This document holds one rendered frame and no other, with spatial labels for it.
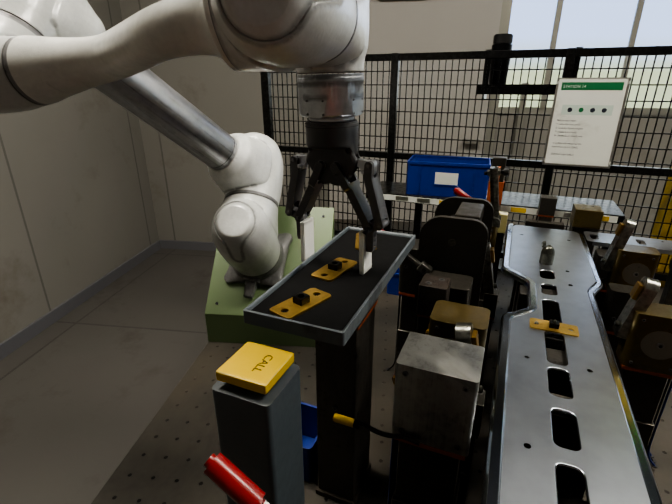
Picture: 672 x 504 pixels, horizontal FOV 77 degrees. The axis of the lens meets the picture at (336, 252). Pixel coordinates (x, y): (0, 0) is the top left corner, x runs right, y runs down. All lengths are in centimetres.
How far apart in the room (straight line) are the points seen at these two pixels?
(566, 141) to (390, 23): 194
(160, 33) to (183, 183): 350
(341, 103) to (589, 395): 56
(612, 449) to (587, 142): 132
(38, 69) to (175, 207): 335
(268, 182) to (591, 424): 90
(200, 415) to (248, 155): 66
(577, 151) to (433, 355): 138
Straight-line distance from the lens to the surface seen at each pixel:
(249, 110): 365
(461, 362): 56
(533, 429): 67
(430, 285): 76
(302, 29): 39
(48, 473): 220
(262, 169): 117
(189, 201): 400
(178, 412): 114
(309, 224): 68
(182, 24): 49
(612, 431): 71
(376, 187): 60
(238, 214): 108
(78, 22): 96
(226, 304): 130
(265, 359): 46
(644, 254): 128
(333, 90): 57
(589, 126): 182
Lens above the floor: 143
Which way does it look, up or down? 22 degrees down
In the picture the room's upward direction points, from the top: straight up
